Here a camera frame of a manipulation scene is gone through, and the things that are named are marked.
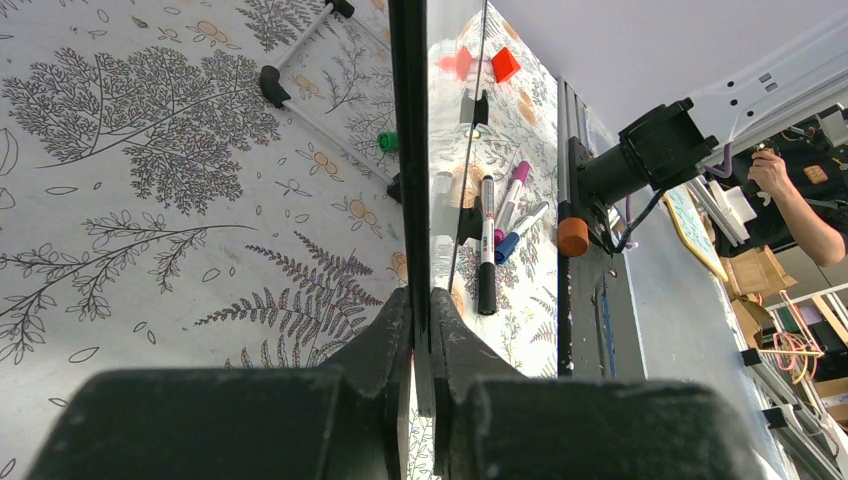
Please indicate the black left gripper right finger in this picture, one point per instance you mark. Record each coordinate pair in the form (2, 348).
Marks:
(492, 422)

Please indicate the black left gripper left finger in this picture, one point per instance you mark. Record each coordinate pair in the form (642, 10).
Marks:
(343, 419)

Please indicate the white whiteboard black frame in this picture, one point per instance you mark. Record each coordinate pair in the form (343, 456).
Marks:
(437, 52)

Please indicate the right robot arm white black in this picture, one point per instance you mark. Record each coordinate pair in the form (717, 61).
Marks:
(671, 144)

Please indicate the person forearm in background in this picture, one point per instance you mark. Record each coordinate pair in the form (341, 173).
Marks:
(821, 234)

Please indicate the black cap whiteboard marker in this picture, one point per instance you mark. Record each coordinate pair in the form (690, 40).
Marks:
(487, 304)

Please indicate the blue cap whiteboard marker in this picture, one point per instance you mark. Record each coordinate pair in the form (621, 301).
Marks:
(509, 243)

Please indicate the pink cap whiteboard marker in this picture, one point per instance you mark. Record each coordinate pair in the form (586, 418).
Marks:
(510, 200)

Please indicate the green cap whiteboard marker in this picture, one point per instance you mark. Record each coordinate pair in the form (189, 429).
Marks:
(388, 141)

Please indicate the person hand in background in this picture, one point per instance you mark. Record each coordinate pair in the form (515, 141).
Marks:
(768, 172)

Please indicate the brown small block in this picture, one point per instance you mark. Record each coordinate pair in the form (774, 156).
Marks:
(572, 237)

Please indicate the floral table mat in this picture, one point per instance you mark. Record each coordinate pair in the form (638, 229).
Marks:
(158, 211)

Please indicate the cardboard box in background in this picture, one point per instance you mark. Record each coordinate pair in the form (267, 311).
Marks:
(755, 272)

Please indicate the orange red cone piece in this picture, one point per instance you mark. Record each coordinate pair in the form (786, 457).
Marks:
(504, 65)

